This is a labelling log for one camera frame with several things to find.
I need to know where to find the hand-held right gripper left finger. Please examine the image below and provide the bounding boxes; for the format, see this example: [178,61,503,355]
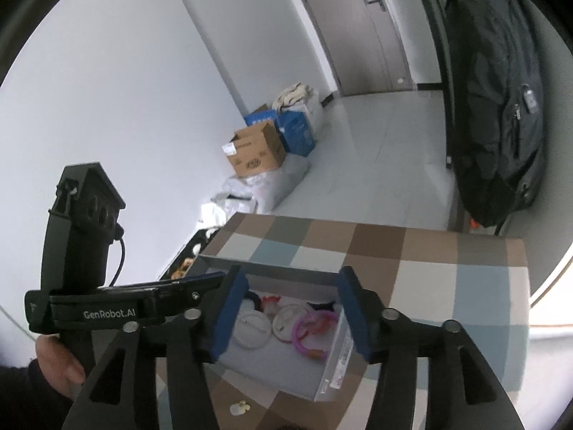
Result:
[60,265,250,430]

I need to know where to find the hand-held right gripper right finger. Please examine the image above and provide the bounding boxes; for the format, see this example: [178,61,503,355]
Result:
[338,266,524,430]

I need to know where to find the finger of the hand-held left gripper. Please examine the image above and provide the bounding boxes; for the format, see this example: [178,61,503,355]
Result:
[152,280,225,311]
[101,271,227,290]

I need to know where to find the white round jewelry case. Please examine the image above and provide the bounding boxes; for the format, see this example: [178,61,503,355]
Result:
[236,311,274,349]
[272,305,309,343]

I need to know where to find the grey cardboard box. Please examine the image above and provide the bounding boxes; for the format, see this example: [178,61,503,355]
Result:
[197,254,370,403]

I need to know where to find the person's left forearm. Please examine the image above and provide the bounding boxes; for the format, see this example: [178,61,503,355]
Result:
[0,365,74,430]

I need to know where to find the person's left hand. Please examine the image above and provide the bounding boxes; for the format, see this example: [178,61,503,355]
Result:
[35,335,88,401]

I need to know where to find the checkered tablecloth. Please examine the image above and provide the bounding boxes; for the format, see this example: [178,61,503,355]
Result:
[152,212,531,430]

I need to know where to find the white plastic bags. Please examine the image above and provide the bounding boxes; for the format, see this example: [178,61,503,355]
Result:
[201,157,312,229]

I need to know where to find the brown cardboard box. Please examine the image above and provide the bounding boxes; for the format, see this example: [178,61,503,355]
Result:
[222,121,287,179]

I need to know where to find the blue box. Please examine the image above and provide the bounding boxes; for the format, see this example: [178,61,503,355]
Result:
[244,104,280,128]
[278,110,316,157]

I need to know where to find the round gold-framed mirror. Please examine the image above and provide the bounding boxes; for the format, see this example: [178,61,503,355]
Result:
[528,233,573,328]

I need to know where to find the cream tote bag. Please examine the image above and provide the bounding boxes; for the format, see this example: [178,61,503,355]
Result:
[272,82,319,110]

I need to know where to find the black backpack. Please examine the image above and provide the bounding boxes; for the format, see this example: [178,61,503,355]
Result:
[444,0,547,229]

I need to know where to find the grey door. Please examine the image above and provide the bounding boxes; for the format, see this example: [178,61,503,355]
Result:
[286,0,410,97]

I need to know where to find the black cable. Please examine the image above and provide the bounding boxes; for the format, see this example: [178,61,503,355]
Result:
[105,224,127,286]

